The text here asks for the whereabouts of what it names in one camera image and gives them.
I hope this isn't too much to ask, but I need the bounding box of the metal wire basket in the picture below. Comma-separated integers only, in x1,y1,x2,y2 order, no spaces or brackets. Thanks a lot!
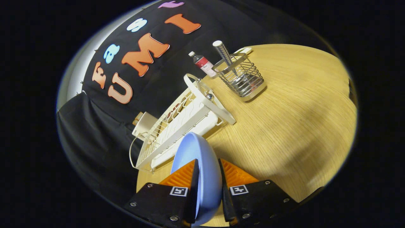
211,53,267,102

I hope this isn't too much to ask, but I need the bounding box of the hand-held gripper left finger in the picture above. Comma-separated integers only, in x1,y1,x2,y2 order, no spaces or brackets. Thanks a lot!
123,158,200,228

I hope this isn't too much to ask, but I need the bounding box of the blue plate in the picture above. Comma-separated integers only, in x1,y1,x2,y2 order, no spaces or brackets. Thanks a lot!
170,132,223,227

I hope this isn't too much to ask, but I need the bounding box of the white divided snack tray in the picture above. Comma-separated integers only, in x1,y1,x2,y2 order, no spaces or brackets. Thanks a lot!
233,47,253,59

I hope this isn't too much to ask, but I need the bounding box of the clear bottle with red label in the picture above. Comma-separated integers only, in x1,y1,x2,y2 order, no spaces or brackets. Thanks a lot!
189,51,218,79

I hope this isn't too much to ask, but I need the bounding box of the white wire dish rack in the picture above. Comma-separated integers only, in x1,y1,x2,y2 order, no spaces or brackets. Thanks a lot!
129,73,236,173

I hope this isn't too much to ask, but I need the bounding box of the white toaster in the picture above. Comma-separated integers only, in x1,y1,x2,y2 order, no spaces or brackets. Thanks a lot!
132,111,159,141

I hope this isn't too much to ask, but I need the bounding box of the spoon with checkered handle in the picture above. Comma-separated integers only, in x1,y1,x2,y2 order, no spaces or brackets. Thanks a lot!
212,40,239,78

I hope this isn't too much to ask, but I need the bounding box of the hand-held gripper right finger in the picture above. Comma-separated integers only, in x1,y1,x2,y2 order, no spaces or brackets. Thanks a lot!
218,158,299,227

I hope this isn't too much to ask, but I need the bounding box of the white drip tray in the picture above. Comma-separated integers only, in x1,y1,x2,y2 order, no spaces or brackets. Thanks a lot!
150,95,219,169

